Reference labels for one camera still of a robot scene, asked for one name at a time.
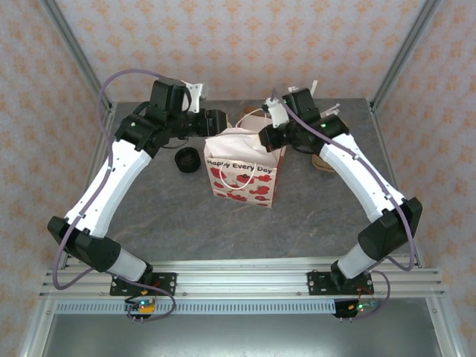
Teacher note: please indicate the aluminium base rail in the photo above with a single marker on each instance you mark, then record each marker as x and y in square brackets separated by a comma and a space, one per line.
[241, 282]

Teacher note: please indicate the aluminium frame leg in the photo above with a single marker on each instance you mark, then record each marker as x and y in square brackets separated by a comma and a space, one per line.
[446, 334]
[31, 346]

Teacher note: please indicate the stack of black cup lids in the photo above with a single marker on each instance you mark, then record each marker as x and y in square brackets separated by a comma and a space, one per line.
[187, 160]

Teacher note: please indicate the red white paper gift bag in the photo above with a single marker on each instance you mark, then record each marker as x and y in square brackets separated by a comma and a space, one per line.
[241, 178]

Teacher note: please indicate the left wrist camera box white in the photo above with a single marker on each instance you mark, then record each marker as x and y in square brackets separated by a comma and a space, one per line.
[196, 96]

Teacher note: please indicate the stack of brown pulp carriers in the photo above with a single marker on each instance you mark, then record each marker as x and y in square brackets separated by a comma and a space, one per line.
[321, 163]

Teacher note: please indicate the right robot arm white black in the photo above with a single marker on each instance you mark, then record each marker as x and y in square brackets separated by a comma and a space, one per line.
[357, 171]

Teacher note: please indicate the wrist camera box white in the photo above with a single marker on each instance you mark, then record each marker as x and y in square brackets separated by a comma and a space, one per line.
[277, 113]
[196, 96]

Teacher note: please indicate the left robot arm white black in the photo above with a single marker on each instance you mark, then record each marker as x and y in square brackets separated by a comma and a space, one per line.
[108, 186]

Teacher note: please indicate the grey sheet metal panel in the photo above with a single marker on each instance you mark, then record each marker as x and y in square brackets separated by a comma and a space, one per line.
[241, 338]

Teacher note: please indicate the aluminium frame post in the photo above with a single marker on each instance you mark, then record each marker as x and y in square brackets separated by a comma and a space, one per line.
[68, 37]
[413, 37]

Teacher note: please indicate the small green circuit board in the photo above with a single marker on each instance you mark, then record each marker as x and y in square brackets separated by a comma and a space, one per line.
[362, 306]
[143, 306]

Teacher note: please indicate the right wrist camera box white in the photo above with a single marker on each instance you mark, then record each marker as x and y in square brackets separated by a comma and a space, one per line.
[277, 113]

